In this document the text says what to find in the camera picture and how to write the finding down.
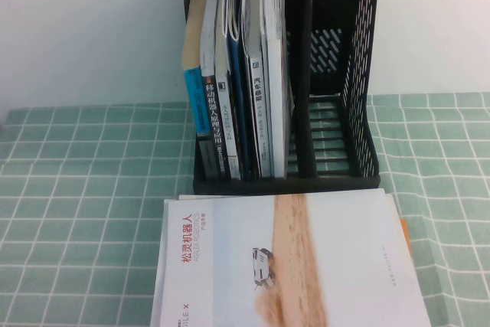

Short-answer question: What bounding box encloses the thin blue cover brochure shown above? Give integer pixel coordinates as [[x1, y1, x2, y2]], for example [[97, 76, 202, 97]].
[[220, 0, 253, 181]]

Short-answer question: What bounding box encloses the orange book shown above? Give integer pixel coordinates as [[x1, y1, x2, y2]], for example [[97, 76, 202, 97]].
[[398, 216, 413, 263]]

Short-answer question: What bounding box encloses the AgileX robotics brochure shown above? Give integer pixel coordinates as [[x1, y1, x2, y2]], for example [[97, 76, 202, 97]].
[[150, 191, 434, 327]]

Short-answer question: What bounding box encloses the black plastic book holder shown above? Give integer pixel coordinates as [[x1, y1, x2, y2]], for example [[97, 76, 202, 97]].
[[179, 0, 382, 196]]

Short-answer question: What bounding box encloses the grey spine book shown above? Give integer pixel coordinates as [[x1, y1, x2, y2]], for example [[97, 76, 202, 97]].
[[213, 0, 243, 181]]

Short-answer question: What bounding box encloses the cyan spine book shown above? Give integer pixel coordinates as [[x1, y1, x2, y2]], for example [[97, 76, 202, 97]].
[[180, 0, 220, 181]]

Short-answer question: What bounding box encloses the white spine Chinese title book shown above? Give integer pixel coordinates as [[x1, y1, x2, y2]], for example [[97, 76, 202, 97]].
[[198, 0, 234, 181]]

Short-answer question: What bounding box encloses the white spine car book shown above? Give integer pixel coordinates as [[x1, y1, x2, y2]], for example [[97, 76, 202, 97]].
[[247, 0, 274, 179]]

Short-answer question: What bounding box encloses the green checked tablecloth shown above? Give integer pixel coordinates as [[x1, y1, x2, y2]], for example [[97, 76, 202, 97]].
[[0, 91, 490, 327]]

